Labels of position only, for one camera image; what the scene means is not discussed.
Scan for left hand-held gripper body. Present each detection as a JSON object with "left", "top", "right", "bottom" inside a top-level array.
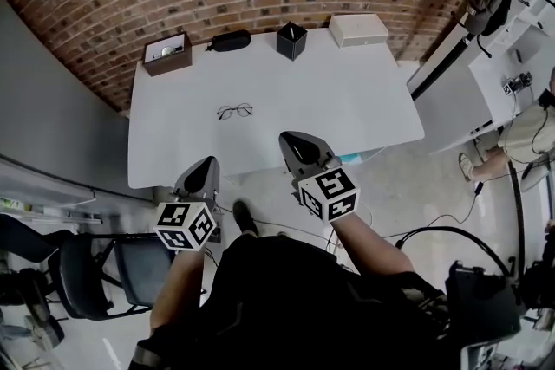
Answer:
[{"left": 152, "top": 192, "right": 225, "bottom": 252}]

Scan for person's left forearm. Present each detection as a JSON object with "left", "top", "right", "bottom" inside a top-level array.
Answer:
[{"left": 149, "top": 249, "right": 207, "bottom": 339}]

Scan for thin-framed eyeglasses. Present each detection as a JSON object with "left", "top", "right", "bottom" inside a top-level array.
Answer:
[{"left": 216, "top": 101, "right": 255, "bottom": 121}]

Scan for white rectangular box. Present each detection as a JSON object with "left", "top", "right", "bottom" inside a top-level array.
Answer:
[{"left": 328, "top": 12, "right": 390, "bottom": 51}]

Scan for person's black left shoe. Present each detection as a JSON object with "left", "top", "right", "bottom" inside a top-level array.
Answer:
[{"left": 232, "top": 199, "right": 260, "bottom": 237}]

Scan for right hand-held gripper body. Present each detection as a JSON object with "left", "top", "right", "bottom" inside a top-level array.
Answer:
[{"left": 294, "top": 158, "right": 362, "bottom": 224}]

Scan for silver wristwatch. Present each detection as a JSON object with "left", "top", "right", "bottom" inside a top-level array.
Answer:
[{"left": 152, "top": 45, "right": 183, "bottom": 59}]

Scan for grey cabinet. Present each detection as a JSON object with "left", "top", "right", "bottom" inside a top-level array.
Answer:
[{"left": 0, "top": 0, "right": 153, "bottom": 226}]

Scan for black floor cable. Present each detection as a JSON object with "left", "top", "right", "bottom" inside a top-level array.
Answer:
[{"left": 381, "top": 181, "right": 485, "bottom": 239}]

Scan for dark curved rail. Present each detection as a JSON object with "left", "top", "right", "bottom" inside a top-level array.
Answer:
[{"left": 506, "top": 159, "right": 529, "bottom": 281}]

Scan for black coat rack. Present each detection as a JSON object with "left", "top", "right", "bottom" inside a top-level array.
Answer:
[{"left": 409, "top": 0, "right": 555, "bottom": 101}]

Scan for grey cap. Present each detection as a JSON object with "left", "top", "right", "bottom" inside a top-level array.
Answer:
[{"left": 463, "top": 0, "right": 512, "bottom": 36}]

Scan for light blue plastic item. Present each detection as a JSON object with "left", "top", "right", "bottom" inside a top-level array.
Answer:
[{"left": 341, "top": 152, "right": 374, "bottom": 165}]

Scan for black equipment pack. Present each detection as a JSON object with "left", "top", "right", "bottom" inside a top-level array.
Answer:
[{"left": 446, "top": 259, "right": 521, "bottom": 347}]

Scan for white chair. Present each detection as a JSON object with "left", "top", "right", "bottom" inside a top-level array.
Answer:
[{"left": 518, "top": 158, "right": 555, "bottom": 194}]

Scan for black glasses case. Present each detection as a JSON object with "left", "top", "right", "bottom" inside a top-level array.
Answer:
[{"left": 206, "top": 29, "right": 252, "bottom": 53}]

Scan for black office chair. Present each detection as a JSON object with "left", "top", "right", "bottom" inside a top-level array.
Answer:
[{"left": 0, "top": 214, "right": 70, "bottom": 352}]

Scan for person's right forearm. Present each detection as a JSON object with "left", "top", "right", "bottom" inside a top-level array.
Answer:
[{"left": 331, "top": 210, "right": 415, "bottom": 274}]

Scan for white shelf unit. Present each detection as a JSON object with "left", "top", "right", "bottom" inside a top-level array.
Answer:
[{"left": 407, "top": 0, "right": 555, "bottom": 155}]

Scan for black curved hose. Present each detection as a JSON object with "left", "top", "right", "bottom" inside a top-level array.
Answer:
[{"left": 394, "top": 225, "right": 515, "bottom": 287}]

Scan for black square pen holder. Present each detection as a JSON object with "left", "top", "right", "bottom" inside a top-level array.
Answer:
[{"left": 276, "top": 21, "right": 309, "bottom": 62}]

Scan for black folding chair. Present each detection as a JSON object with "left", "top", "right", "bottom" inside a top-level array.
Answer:
[{"left": 47, "top": 229, "right": 209, "bottom": 321}]

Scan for person's black clothing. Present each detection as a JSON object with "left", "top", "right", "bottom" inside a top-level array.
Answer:
[{"left": 129, "top": 236, "right": 460, "bottom": 370}]

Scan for brown wooden box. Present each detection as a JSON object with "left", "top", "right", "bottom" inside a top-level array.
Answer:
[{"left": 141, "top": 31, "right": 193, "bottom": 78}]

